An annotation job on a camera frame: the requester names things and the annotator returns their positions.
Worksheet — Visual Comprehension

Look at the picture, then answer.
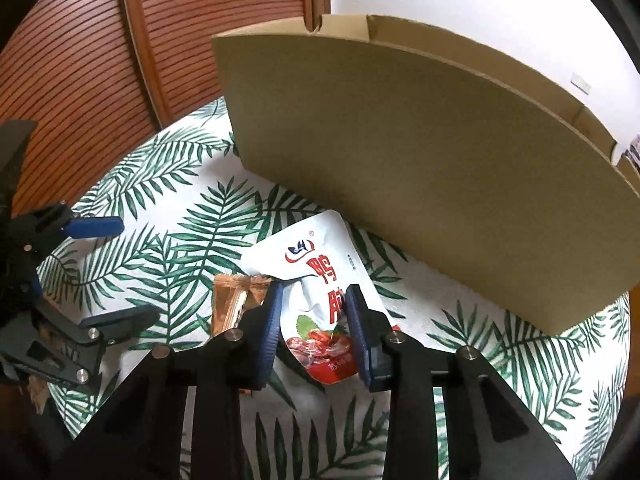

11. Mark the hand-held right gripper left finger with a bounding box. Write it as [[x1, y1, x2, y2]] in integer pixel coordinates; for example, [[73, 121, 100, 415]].
[[50, 279, 287, 480]]

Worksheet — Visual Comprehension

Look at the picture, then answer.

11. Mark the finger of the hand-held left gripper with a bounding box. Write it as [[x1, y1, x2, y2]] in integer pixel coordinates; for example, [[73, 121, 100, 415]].
[[10, 202, 125, 256], [0, 302, 161, 396]]

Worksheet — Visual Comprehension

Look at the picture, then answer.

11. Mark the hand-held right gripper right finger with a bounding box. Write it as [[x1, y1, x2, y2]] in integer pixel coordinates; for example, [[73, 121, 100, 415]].
[[345, 284, 578, 480]]

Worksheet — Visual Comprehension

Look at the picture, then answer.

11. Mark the white and red snack packet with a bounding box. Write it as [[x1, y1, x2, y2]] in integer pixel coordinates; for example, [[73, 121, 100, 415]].
[[240, 210, 401, 386]]

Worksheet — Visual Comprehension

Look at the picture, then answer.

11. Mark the brown cardboard box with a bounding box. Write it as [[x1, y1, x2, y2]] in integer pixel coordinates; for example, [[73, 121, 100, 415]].
[[211, 14, 640, 336]]

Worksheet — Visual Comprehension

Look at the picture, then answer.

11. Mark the brown snack packet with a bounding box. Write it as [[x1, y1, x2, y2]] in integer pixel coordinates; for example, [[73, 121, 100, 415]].
[[210, 274, 273, 338]]

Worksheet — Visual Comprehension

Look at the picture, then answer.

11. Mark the leaf-print bed sheet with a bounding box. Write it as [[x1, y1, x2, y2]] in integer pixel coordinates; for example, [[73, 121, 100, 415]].
[[37, 97, 631, 480]]

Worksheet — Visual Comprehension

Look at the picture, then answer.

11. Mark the wooden slatted wardrobe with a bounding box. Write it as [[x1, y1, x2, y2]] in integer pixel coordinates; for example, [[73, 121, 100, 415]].
[[0, 0, 331, 216]]

